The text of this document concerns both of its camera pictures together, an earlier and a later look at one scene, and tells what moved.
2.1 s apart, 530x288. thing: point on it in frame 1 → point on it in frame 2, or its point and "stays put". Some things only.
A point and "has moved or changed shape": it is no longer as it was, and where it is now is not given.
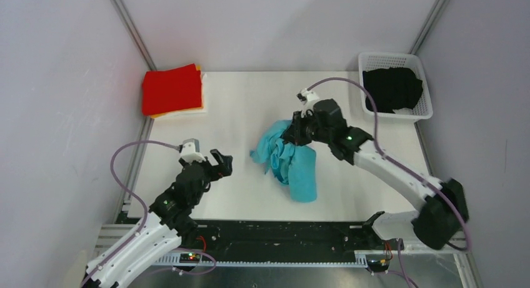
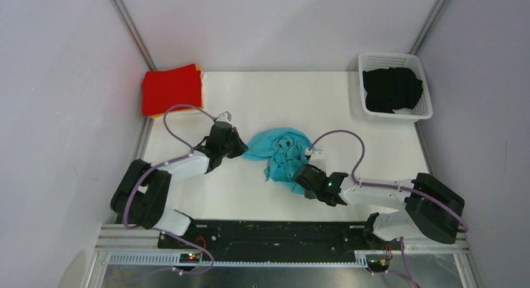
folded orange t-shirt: x=198 y=68 stays put
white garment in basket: x=403 y=110 stays put
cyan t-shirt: x=294 y=165 has moved or changed shape
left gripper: x=224 y=168 → x=240 y=147
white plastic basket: x=398 y=84 stays put
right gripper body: x=317 y=133 → x=310 y=194
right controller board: x=377 y=265 stays put
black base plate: x=287 y=237 stays put
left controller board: x=191 y=258 stays put
